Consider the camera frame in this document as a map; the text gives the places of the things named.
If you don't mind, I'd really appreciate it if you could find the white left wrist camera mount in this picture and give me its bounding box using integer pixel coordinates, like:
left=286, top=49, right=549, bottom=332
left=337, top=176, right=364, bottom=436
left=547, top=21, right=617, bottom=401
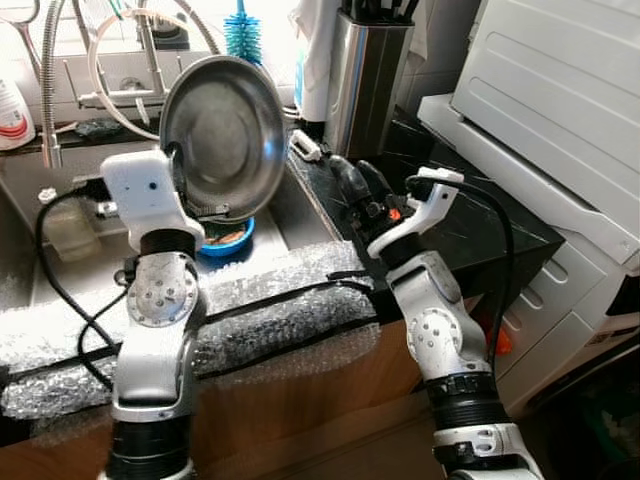
left=100, top=148, right=206, bottom=256

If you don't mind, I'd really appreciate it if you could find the stainless steel knife block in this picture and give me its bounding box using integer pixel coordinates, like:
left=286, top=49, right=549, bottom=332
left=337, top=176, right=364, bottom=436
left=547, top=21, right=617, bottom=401
left=325, top=0, right=417, bottom=163

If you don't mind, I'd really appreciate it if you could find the stainless steel plate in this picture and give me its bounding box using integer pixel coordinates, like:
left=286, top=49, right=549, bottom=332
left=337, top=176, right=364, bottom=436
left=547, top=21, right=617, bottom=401
left=160, top=55, right=289, bottom=221

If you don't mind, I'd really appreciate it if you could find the dark scouring sponge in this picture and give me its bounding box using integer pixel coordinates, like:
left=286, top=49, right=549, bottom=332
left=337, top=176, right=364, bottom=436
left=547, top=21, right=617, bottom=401
left=75, top=120, right=127, bottom=142

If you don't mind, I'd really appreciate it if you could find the blue bottle brush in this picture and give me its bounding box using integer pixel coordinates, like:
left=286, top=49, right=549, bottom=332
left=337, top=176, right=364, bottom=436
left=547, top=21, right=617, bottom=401
left=223, top=0, right=263, bottom=67

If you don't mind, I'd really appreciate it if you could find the stainless steel sink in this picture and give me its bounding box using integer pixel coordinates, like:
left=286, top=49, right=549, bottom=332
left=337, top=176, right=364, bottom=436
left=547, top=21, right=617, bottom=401
left=0, top=150, right=343, bottom=313

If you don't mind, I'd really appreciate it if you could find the black ridged holder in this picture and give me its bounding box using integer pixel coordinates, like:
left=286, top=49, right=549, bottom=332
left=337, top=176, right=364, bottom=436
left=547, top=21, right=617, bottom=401
left=150, top=20, right=193, bottom=53

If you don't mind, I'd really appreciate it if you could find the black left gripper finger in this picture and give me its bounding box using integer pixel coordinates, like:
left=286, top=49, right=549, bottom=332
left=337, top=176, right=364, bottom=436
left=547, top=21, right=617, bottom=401
left=163, top=142, right=189, bottom=206

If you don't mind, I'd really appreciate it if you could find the white detergent bottle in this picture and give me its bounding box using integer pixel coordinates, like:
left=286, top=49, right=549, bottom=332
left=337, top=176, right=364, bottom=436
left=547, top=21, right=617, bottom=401
left=0, top=78, right=36, bottom=151

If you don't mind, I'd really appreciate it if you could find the flexible metal sprayer hose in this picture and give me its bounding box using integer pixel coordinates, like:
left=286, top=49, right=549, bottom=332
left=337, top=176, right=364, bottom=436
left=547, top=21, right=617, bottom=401
left=150, top=0, right=229, bottom=59

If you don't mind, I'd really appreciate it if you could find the wooden cabinet front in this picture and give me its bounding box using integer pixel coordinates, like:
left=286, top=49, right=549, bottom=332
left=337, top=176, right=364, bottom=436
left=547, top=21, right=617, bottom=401
left=0, top=320, right=443, bottom=480

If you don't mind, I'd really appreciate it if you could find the white looped water tube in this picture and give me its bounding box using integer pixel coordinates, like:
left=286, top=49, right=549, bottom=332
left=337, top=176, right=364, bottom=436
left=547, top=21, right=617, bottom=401
left=88, top=10, right=206, bottom=141

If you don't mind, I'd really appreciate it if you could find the blue plastic bowl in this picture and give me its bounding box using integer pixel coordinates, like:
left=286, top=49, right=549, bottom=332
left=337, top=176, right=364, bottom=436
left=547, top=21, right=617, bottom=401
left=197, top=215, right=256, bottom=259

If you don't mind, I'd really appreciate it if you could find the bubble wrap strip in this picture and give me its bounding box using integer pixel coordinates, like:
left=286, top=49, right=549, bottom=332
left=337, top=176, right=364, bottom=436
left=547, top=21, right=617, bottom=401
left=0, top=240, right=383, bottom=421

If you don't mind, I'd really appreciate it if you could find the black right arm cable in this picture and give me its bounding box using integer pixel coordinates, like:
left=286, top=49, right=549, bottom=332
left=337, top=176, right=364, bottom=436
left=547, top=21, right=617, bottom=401
left=405, top=175, right=518, bottom=373

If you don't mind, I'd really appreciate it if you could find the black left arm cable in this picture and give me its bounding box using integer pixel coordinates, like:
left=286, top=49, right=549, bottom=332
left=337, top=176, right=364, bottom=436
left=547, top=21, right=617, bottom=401
left=35, top=185, right=131, bottom=393

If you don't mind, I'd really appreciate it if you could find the white bottle blue label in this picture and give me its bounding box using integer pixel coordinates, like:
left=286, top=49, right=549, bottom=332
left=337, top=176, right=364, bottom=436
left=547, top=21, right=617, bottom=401
left=293, top=40, right=331, bottom=123

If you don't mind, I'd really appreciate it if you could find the steel tap with crossbar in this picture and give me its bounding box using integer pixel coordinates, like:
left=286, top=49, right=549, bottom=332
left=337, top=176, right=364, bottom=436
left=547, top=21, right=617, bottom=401
left=60, top=15, right=183, bottom=113

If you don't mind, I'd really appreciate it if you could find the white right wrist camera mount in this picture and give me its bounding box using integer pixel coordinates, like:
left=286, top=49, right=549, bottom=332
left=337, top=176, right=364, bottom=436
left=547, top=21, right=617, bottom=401
left=367, top=167, right=464, bottom=259

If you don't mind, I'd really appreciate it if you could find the white hanging cloth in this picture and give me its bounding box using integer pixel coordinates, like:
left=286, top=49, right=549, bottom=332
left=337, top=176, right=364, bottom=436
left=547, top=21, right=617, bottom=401
left=290, top=0, right=343, bottom=63

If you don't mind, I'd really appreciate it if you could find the small orange object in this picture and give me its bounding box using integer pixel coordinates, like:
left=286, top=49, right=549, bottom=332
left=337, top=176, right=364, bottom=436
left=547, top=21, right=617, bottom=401
left=493, top=325, right=514, bottom=357

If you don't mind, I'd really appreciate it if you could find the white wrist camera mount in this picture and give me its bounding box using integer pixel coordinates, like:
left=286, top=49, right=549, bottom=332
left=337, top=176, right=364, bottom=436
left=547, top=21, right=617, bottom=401
left=367, top=167, right=464, bottom=259
left=100, top=148, right=206, bottom=256

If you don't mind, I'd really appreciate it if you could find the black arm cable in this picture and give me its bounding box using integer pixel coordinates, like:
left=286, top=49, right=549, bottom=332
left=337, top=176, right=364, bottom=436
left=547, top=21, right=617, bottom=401
left=405, top=175, right=518, bottom=373
left=35, top=185, right=131, bottom=393

